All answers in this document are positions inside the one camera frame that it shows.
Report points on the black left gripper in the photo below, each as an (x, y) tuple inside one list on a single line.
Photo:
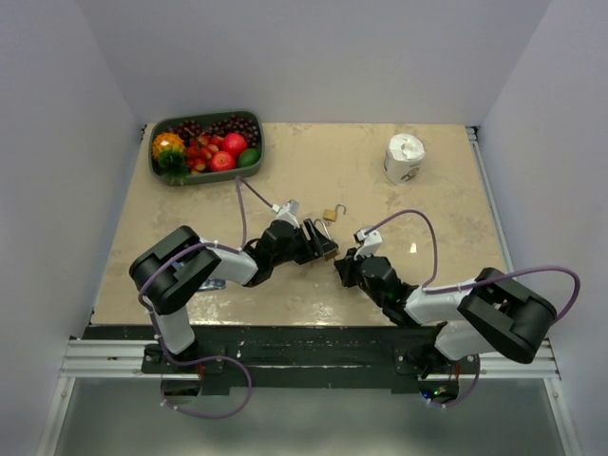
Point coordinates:
[(319, 245)]

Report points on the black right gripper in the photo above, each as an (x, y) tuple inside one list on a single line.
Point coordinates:
[(346, 266)]

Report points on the large brass padlock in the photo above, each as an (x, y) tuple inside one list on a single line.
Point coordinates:
[(329, 253)]

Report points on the small brass padlock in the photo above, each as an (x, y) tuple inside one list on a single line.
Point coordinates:
[(330, 215)]

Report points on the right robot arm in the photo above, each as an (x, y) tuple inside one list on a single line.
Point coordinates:
[(483, 314)]

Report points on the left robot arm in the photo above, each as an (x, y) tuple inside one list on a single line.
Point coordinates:
[(169, 274)]

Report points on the green lime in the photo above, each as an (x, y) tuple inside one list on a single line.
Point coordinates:
[(248, 157)]

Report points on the blue blister pack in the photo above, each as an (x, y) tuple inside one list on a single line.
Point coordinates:
[(212, 285)]

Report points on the green fruit tray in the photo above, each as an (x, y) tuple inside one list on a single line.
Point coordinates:
[(206, 177)]

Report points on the white paper roll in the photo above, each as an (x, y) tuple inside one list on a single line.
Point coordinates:
[(403, 158)]

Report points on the red apple lower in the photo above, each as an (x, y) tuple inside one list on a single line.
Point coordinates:
[(222, 161)]

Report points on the red apple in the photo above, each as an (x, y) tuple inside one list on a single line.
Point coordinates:
[(234, 144), (222, 161)]

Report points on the red apple upper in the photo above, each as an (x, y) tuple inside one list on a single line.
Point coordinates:
[(234, 144)]

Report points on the small red fruits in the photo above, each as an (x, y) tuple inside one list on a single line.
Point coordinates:
[(200, 152)]

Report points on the dark grape bunch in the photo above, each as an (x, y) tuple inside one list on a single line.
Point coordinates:
[(190, 129)]

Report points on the orange green fake fruit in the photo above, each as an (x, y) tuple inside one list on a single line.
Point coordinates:
[(168, 153)]

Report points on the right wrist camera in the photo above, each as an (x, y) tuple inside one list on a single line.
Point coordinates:
[(368, 242)]

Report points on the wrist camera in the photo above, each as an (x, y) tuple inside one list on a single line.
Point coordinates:
[(287, 212), (368, 242)]

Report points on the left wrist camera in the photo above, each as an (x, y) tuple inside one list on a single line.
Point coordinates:
[(287, 212)]

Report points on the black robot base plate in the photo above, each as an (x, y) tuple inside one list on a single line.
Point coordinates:
[(294, 357)]

